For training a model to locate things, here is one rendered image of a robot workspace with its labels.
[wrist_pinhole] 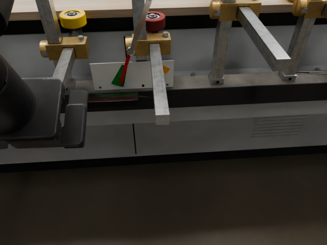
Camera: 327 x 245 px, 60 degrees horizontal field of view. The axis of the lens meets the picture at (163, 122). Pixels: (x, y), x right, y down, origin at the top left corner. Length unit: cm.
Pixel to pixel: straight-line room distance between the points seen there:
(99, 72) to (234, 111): 52
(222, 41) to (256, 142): 81
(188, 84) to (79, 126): 70
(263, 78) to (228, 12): 30
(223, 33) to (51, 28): 49
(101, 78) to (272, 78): 58
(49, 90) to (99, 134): 112
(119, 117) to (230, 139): 68
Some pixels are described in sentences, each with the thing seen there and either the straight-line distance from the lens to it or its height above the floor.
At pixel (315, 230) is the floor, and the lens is 157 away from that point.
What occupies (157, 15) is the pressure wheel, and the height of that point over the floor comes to 90.
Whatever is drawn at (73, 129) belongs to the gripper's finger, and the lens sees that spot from 31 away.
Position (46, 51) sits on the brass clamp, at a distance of 92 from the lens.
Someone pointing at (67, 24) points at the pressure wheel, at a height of 89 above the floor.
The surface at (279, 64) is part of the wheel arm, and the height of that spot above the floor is 95.
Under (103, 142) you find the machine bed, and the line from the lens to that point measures 145.
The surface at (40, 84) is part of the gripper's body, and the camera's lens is 32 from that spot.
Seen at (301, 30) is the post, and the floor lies 88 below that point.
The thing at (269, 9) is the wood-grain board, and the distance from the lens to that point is 110.
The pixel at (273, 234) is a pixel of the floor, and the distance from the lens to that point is 148.
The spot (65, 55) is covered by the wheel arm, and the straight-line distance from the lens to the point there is 86.
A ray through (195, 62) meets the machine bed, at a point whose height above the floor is 66.
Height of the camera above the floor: 125
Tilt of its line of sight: 42 degrees down
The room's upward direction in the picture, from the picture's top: straight up
